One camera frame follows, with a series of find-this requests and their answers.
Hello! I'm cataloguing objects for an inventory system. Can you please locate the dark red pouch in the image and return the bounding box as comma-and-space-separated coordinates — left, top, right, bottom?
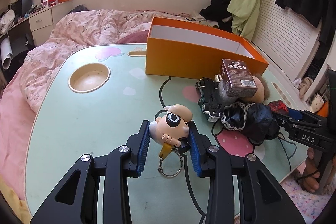
268, 100, 289, 115

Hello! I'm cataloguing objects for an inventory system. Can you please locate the black lace-trimmed cloth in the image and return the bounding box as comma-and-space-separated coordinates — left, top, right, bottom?
220, 101, 280, 146

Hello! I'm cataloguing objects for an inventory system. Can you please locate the tan plush toy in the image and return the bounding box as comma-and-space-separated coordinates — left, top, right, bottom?
243, 74, 270, 103

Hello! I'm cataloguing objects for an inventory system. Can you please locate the brown small card box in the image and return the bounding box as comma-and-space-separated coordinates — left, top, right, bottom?
221, 59, 257, 98

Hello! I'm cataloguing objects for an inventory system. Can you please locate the green toy car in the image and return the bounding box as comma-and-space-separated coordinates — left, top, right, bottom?
195, 77, 237, 123

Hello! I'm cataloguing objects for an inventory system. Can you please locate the cartoon head keychain figure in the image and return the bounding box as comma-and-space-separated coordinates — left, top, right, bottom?
149, 104, 193, 178

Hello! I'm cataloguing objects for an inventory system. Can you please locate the orange cardboard box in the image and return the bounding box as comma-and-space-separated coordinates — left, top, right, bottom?
145, 17, 268, 79

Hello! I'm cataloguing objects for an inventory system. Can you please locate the clear plastic wrap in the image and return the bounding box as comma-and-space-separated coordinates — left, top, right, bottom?
218, 80, 231, 102

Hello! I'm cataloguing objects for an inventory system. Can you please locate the small shiny metallic object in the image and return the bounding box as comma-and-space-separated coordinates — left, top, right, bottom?
214, 75, 222, 83

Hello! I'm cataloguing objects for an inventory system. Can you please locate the person's foot in sandal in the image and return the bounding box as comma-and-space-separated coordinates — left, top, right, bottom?
299, 148, 319, 193

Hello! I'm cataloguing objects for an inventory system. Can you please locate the white slatted wardrobe door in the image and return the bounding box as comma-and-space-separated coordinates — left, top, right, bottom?
252, 0, 319, 81

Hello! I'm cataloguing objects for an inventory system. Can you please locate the pink floral duvet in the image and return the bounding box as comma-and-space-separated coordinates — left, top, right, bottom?
1, 10, 191, 200

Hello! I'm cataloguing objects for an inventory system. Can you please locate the black clothes pile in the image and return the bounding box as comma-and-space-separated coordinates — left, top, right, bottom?
199, 0, 233, 33

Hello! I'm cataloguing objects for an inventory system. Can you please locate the dark red pillow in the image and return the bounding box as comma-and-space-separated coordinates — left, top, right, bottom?
116, 30, 149, 44

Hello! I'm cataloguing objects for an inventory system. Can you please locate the white drawer cabinet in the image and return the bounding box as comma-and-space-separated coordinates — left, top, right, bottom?
27, 0, 74, 46

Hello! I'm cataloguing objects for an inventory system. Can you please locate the black charging cable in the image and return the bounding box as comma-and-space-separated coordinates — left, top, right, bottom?
275, 131, 299, 172

